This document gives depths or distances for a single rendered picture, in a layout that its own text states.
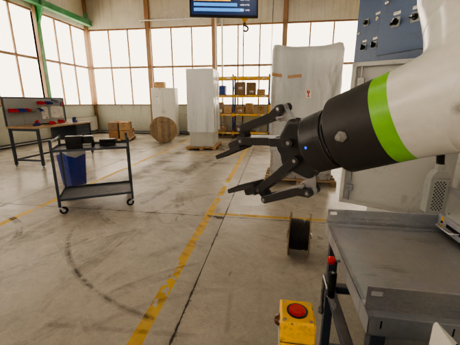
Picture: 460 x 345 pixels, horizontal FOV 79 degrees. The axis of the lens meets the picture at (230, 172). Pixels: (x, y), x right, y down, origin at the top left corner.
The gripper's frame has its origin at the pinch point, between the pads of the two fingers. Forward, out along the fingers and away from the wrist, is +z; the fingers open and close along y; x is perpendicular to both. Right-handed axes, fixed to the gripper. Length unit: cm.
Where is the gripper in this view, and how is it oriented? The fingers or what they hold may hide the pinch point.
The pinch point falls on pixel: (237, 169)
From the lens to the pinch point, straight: 49.3
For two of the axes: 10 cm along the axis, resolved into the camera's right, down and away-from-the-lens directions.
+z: -5.9, 1.9, 7.8
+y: -3.3, -9.4, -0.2
